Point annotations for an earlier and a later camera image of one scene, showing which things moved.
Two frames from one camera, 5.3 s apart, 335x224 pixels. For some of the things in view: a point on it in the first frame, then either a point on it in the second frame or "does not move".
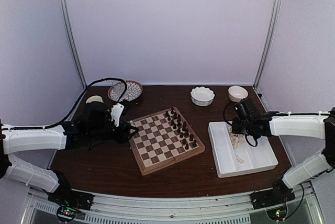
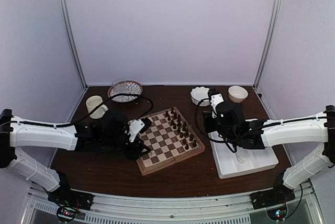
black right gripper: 235,127 -> 209,127
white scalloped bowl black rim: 202,96 does not move
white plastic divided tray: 233,156 does not move
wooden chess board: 164,138 does not move
